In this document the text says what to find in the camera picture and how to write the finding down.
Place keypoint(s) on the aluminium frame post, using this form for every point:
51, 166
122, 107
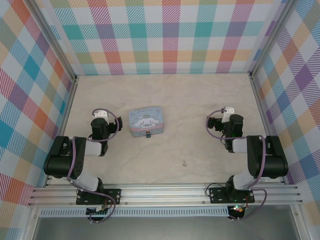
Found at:
53, 42
271, 37

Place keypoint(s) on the aluminium mounting rail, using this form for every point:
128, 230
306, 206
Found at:
162, 195

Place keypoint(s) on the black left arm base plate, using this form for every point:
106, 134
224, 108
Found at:
112, 196

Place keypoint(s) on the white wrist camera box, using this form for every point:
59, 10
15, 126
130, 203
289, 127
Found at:
228, 110
100, 115

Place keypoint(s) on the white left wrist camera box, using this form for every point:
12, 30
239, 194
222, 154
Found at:
100, 115

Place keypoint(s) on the small blue padlock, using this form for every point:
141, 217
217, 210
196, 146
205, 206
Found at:
148, 134

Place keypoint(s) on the blue cartoon tin box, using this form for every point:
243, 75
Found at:
147, 120

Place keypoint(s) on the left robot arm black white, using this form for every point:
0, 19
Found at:
62, 162

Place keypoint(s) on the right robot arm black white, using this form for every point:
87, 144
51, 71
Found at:
272, 162

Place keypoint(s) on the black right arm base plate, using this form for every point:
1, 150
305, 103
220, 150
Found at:
217, 196

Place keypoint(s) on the right circuit board with LED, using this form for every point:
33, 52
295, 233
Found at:
237, 209

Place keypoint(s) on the aluminium side rail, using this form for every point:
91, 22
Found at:
260, 105
67, 112

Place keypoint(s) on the left circuit board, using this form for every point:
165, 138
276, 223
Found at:
97, 211

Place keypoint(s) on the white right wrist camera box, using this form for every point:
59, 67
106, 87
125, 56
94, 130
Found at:
228, 110

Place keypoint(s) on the grey metal panel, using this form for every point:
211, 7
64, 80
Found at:
162, 228

